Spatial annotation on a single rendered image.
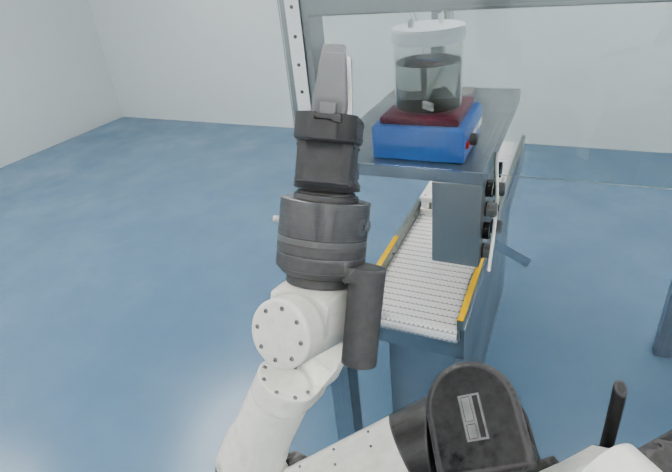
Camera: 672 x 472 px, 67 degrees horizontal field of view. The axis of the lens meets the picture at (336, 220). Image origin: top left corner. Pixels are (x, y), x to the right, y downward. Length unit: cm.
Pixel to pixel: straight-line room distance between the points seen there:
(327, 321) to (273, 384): 11
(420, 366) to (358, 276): 116
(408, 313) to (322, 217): 94
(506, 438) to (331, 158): 32
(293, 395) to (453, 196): 66
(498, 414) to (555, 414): 171
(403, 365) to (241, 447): 110
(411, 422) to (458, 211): 60
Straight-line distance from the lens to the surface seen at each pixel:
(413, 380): 167
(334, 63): 47
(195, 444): 227
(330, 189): 46
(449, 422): 58
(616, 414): 60
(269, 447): 58
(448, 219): 112
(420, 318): 135
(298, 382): 57
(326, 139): 44
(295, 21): 102
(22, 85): 626
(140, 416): 246
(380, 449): 61
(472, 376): 58
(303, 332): 46
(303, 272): 47
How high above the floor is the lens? 168
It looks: 29 degrees down
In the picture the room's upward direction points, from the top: 6 degrees counter-clockwise
